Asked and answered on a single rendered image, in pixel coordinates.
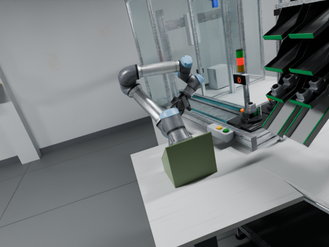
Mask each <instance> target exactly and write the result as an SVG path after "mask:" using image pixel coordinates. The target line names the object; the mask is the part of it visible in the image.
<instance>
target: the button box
mask: <svg viewBox="0 0 329 247"><path fill-rule="evenodd" d="M217 126H219V125H218V124H215V123H212V124H210V125H208V126H207V132H210V131H211V133H212V136H214V137H216V138H218V139H220V140H222V141H224V142H226V143H227V142H229V141H231V140H233V139H234V131H232V130H230V129H229V132H223V129H226V128H225V127H222V129H216V127H217Z"/></svg>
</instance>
